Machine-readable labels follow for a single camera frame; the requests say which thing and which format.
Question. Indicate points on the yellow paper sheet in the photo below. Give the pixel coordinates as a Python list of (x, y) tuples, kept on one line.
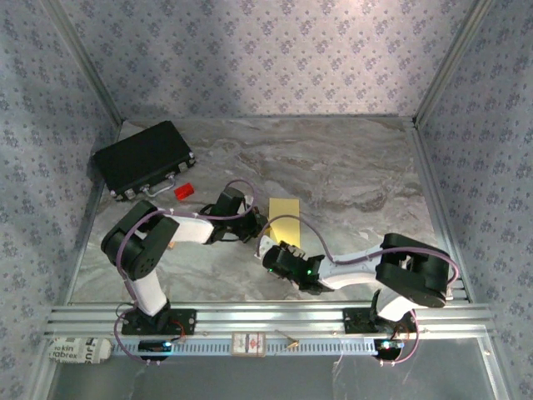
[(287, 208)]

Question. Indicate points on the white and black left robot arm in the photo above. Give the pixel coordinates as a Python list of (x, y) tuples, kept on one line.
[(137, 254)]

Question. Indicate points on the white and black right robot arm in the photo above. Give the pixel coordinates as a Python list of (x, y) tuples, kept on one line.
[(408, 275)]

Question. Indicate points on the small red block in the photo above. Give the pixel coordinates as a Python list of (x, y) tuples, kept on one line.
[(184, 191)]

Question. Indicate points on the white card with red print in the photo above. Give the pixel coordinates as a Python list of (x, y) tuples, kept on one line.
[(248, 344)]

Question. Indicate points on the black right controller board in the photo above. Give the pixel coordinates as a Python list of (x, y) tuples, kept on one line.
[(389, 349)]

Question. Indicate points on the black controller board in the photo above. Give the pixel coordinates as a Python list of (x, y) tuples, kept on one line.
[(152, 346), (389, 349)]

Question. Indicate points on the black left controller board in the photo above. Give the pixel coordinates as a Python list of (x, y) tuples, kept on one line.
[(152, 346)]

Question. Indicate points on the white roll with black print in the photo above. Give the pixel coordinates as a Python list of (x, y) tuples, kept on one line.
[(75, 351)]

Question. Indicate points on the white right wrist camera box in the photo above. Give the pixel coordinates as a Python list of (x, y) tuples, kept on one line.
[(262, 246)]

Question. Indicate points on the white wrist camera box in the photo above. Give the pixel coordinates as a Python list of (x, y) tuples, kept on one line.
[(248, 202), (262, 246)]

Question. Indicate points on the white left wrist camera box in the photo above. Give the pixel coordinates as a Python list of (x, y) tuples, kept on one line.
[(248, 202)]

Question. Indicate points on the aluminium mounting rail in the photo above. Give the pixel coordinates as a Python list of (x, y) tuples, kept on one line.
[(270, 318)]

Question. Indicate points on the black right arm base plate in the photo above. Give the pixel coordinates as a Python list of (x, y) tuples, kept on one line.
[(352, 321)]

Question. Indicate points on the thin aluminium edge rail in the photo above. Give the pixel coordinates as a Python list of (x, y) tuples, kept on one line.
[(270, 118)]

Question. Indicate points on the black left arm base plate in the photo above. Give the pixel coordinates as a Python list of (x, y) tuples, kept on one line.
[(187, 321)]

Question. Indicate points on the aluminium side rail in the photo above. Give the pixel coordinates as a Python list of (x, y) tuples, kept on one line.
[(98, 208), (426, 166)]

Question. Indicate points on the aluminium frame post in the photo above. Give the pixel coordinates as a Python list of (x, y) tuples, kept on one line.
[(88, 62), (450, 62)]

